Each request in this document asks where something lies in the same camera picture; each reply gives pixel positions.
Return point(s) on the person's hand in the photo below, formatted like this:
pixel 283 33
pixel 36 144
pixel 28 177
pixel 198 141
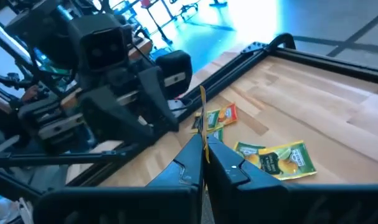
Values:
pixel 30 93

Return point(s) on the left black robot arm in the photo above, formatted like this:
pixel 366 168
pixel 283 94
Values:
pixel 42 31

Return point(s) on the mango magic tea bag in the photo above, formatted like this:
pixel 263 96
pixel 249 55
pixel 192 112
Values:
pixel 203 118
pixel 228 113

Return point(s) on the red black tripod stand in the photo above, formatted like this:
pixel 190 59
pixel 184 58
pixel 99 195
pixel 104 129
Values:
pixel 145 3

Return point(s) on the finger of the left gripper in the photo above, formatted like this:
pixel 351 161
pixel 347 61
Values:
pixel 114 118
pixel 159 105

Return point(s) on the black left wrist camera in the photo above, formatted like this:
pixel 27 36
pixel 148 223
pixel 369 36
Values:
pixel 103 51

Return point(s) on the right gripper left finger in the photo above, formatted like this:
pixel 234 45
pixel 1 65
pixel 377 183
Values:
pixel 176 193

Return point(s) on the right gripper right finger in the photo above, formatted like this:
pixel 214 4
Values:
pixel 238 193

